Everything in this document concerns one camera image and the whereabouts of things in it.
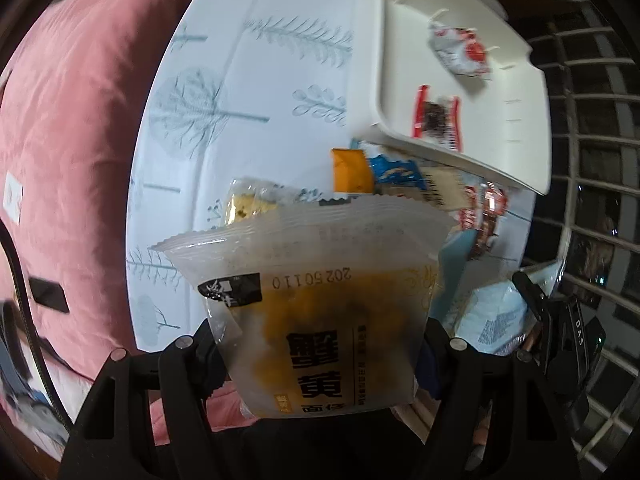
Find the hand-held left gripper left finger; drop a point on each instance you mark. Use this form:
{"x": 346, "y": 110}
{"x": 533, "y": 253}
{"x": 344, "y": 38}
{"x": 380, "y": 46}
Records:
{"x": 192, "y": 360}

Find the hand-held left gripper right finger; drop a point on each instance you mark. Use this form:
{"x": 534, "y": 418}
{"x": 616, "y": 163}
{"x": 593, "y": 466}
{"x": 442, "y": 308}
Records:
{"x": 436, "y": 360}

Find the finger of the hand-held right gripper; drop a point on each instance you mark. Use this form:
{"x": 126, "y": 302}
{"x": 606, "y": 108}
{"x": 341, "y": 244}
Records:
{"x": 532, "y": 297}

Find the light blue snack packet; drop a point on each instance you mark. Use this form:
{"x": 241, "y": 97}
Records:
{"x": 492, "y": 315}

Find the translucent yellow snack packet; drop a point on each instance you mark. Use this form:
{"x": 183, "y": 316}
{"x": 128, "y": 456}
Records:
{"x": 320, "y": 310}

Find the beige snack packet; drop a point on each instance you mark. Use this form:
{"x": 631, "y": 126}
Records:
{"x": 440, "y": 187}

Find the clear cookie snack packet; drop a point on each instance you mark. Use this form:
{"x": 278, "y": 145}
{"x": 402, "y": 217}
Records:
{"x": 250, "y": 202}

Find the orange snack packet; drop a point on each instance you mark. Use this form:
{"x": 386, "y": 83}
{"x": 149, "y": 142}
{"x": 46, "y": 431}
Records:
{"x": 352, "y": 170}

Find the white plastic storage bin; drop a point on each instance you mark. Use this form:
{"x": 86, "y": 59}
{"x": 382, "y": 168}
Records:
{"x": 400, "y": 60}

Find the red white brown snack packet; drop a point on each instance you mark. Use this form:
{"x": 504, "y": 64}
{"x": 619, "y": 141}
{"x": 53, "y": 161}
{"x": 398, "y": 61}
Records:
{"x": 485, "y": 215}

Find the metal window grille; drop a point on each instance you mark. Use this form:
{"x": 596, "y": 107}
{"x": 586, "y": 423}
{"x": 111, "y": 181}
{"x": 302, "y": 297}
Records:
{"x": 568, "y": 185}

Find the black fabric label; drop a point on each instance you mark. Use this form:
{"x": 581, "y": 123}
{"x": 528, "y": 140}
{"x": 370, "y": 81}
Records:
{"x": 47, "y": 294}

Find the blue grey cloth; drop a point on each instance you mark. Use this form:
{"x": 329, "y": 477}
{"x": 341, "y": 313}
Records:
{"x": 25, "y": 385}

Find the red dark snack packet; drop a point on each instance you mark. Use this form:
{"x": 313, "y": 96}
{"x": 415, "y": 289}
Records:
{"x": 437, "y": 117}

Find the white fabric tag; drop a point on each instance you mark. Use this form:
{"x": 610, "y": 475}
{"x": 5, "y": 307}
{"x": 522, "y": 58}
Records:
{"x": 12, "y": 195}

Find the pink blanket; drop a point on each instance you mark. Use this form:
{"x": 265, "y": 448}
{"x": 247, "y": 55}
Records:
{"x": 75, "y": 135}

